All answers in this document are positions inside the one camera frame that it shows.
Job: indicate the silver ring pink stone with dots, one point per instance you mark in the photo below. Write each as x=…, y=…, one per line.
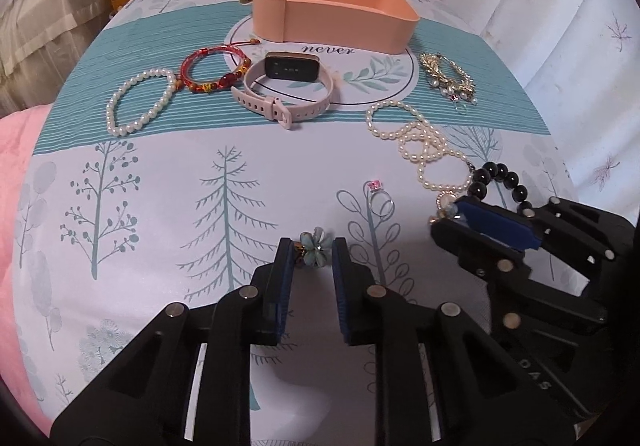
x=380, y=202

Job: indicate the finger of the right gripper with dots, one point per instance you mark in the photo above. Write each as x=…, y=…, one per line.
x=478, y=254
x=565, y=228

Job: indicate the pink smart watch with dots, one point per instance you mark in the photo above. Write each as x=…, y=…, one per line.
x=288, y=66

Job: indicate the white leaf print curtain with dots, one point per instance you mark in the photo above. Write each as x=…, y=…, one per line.
x=578, y=61

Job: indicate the pink open box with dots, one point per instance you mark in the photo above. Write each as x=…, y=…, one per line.
x=383, y=26

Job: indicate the beige lace curtain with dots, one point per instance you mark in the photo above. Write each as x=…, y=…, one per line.
x=41, y=43

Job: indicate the pink blanket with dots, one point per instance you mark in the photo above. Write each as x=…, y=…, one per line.
x=19, y=134

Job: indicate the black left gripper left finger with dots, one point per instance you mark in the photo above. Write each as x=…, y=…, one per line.
x=142, y=396

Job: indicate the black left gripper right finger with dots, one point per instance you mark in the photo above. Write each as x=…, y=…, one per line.
x=439, y=378

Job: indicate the tree print cloth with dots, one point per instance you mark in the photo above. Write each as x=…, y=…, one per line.
x=136, y=197

